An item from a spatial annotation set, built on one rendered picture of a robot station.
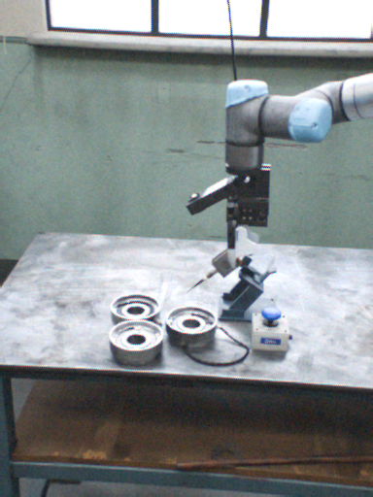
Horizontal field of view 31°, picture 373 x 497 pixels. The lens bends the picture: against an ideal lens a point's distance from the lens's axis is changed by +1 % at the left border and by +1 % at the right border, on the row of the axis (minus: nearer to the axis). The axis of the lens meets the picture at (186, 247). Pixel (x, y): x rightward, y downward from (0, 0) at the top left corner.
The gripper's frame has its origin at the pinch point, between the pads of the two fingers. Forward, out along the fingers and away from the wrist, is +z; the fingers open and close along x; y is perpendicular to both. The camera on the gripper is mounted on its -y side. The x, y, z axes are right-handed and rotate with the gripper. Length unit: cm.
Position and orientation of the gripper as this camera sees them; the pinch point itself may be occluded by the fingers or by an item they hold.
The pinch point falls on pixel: (231, 258)
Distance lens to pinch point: 135.1
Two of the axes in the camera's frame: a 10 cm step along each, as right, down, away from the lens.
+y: 9.9, 0.5, -1.4
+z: 0.1, 9.2, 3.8
